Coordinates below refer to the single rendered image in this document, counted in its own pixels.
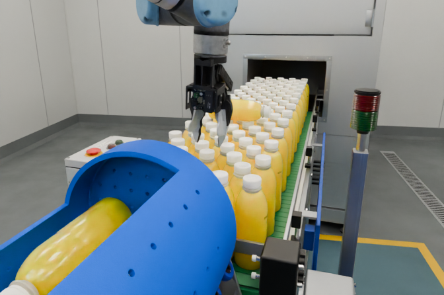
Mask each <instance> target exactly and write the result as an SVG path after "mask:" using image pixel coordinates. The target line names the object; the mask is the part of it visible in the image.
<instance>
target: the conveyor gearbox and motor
mask: <svg viewBox="0 0 444 295"><path fill-rule="evenodd" d="M355 287H356V283H354V281H353V278H351V277H348V276H342V275H338V274H331V273H325V272H321V271H314V270H310V269H307V270H306V272H305V276H304V280H303V284H302V288H299V294H297V295H356V293H355Z"/></svg>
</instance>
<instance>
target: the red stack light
mask: <svg viewBox="0 0 444 295"><path fill-rule="evenodd" d="M380 100H381V95H377V96H365V95H358V94H355V93H354V94H353V103H352V108H353V109H354V110H358V111H362V112H377V111H378V110H379V107H380Z"/></svg>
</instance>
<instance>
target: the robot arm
mask: <svg viewBox="0 0 444 295"><path fill-rule="evenodd" d="M237 7H238V0H136V9H137V15H138V17H139V19H140V21H141V22H142V23H143V24H150V25H156V26H159V25H164V26H193V27H194V38H193V52H194V53H195V54H194V82H193V83H191V84H189V85H187V86H186V110H187V109H188V108H190V112H191V114H192V117H191V122H190V123H189V125H188V131H189V132H192V133H193V137H194V139H195V141H196V143H198V142H199V139H200V136H201V134H202V133H201V127H202V125H203V124H202V119H203V117H204V116H205V114H206V113H212V112H214V113H215V119H216V121H217V136H218V145H219V146H221V145H222V143H223V142H224V140H225V137H226V135H227V131H228V128H229V124H230V121H231V117H232V113H233V104H232V101H231V95H228V94H227V91H230V92H231V91H232V87H233V82H232V80H231V78H230V77H229V75H228V73H227V72H226V71H225V68H224V67H223V66H222V65H221V64H219V63H226V62H227V56H226V55H227V54H228V45H229V46H230V45H231V41H230V40H228V39H229V25H230V20H231V19H232V18H233V17H234V15H235V13H236V11H237ZM188 92H189V103H188ZM191 92H193V95H192V98H191Z"/></svg>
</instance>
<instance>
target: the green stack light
mask: <svg viewBox="0 0 444 295"><path fill-rule="evenodd" d="M378 117H379V111H377V112H362V111H358V110H354V109H352V110H351V121H350V128H352V129H354V130H358V131H362V132H372V131H375V130H376V129H377V123H378Z"/></svg>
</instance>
